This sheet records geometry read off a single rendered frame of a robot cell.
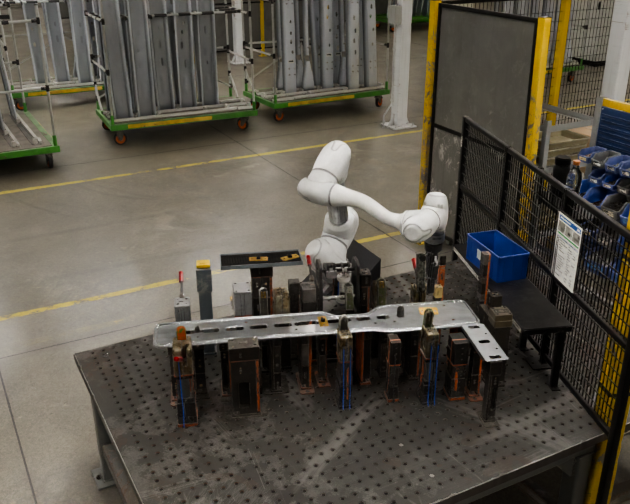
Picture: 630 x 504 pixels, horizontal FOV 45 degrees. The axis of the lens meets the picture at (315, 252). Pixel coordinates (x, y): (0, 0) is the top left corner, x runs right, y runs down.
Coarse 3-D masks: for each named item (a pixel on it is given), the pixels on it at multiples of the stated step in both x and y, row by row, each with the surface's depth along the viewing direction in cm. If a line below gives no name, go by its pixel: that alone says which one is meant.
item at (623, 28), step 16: (624, 0) 657; (624, 16) 661; (624, 32) 665; (608, 48) 682; (624, 48) 671; (608, 64) 685; (624, 64) 679; (608, 80) 689; (624, 80) 686; (608, 96) 692; (624, 96) 694
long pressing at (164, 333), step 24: (312, 312) 328; (384, 312) 329; (408, 312) 329; (456, 312) 329; (168, 336) 310; (192, 336) 310; (216, 336) 310; (240, 336) 310; (264, 336) 310; (288, 336) 311
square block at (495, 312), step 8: (496, 312) 316; (504, 312) 316; (496, 320) 315; (504, 320) 315; (512, 320) 316; (488, 328) 324; (496, 328) 317; (504, 328) 317; (496, 336) 318; (504, 336) 319; (504, 344) 321; (504, 360) 324; (504, 368) 326; (504, 376) 327; (504, 384) 329
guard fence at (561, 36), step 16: (448, 0) 586; (464, 0) 592; (480, 0) 599; (496, 0) 606; (512, 0) 614; (560, 16) 648; (592, 16) 664; (608, 16) 673; (560, 32) 652; (560, 48) 656; (560, 64) 662; (560, 80) 669; (592, 80) 692; (544, 96) 670
